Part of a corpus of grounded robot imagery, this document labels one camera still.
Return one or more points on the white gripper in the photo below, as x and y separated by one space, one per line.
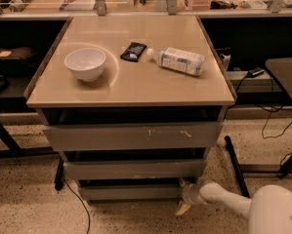
188 194

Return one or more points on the grey bottom drawer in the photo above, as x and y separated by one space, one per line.
132 189

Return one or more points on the grey drawer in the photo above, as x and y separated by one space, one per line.
136 169
132 136
132 189

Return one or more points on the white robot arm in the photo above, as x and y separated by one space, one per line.
269 211

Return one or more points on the grey top drawer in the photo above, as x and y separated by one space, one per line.
132 136

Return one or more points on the beige top drawer cabinet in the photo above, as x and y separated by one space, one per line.
132 92

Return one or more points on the grey middle drawer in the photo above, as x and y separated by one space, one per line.
136 169

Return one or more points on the black table leg bar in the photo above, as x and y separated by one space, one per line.
237 170

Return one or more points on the clear plastic water bottle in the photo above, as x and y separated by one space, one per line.
178 60

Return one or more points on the black power adapter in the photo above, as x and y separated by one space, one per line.
255 72

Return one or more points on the dark snack packet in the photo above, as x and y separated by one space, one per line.
133 52

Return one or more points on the dark round side table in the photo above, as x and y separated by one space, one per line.
280 69

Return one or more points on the white ceramic bowl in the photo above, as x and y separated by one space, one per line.
86 64

